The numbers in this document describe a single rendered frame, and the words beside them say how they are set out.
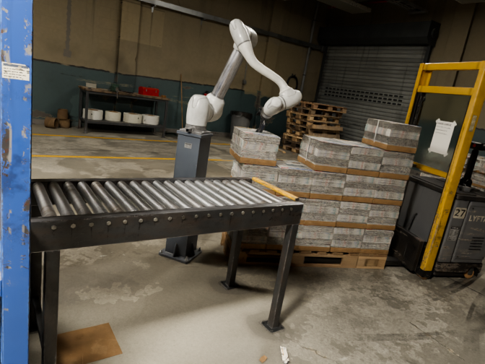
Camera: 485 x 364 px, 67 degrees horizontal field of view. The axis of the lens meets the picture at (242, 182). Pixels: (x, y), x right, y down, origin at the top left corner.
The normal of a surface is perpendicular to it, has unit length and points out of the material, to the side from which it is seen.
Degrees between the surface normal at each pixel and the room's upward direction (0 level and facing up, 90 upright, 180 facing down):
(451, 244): 90
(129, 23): 90
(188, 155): 90
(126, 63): 90
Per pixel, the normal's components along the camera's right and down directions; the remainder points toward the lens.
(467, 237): 0.22, 0.27
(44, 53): 0.55, 0.29
